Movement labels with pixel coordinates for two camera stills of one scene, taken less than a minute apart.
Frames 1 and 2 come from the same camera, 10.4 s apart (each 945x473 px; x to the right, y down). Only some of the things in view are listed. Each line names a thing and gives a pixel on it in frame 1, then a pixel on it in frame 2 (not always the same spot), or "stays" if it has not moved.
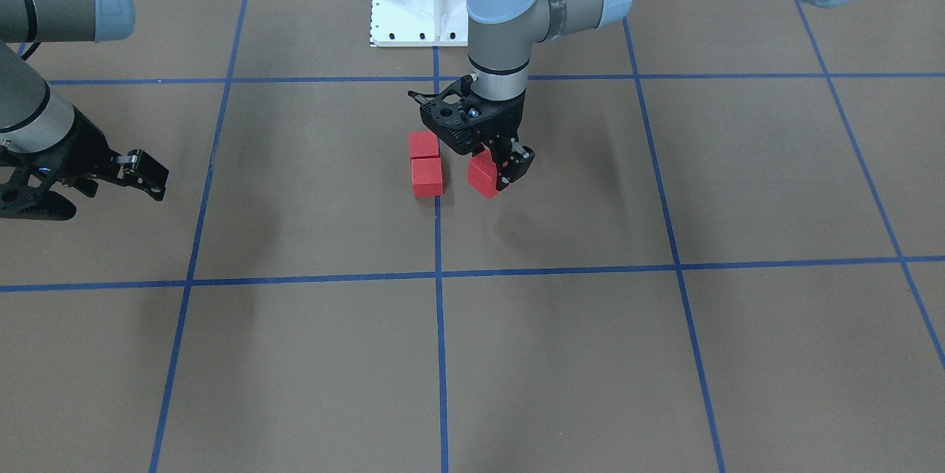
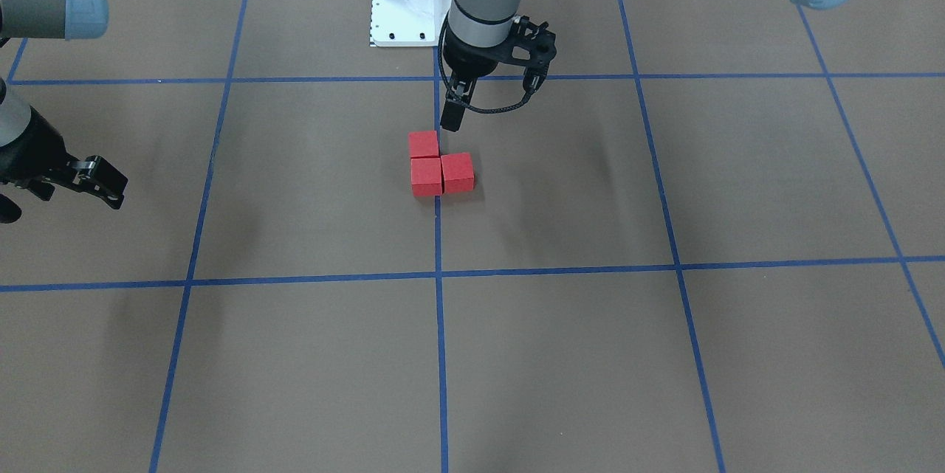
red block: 427,176 stays
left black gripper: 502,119 to 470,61
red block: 482,173 to 458,172
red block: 423,144 stays
